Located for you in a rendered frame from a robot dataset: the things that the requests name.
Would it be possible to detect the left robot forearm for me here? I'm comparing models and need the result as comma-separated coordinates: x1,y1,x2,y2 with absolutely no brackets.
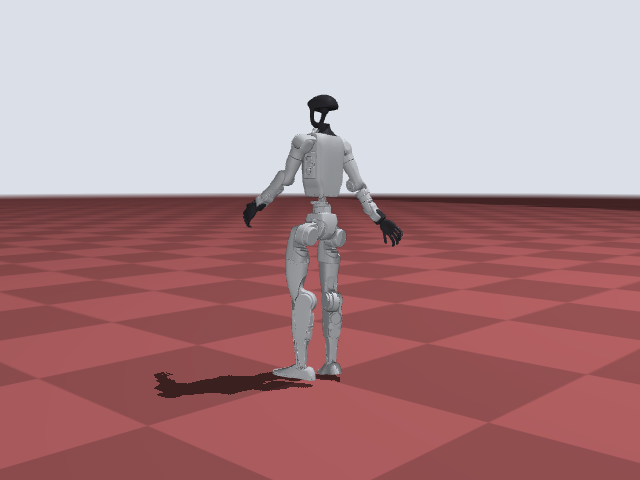
255,171,285,207

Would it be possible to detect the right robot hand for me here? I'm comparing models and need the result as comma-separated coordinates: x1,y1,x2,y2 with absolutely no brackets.
374,209,403,247

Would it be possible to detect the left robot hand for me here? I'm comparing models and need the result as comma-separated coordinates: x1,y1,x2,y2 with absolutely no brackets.
243,200,266,228

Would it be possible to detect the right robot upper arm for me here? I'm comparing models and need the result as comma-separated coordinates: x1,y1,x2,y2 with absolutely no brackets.
342,140,363,192

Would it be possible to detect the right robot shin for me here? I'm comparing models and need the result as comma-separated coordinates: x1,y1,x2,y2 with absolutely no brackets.
322,293,343,365

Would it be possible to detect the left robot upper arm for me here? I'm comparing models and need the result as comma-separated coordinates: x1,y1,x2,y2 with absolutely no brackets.
280,134,317,186

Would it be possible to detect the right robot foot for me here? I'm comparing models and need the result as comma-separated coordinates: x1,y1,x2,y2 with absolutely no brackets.
316,360,342,375

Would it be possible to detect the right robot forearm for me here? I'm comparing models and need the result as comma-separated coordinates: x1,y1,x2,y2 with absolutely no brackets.
356,180,382,222

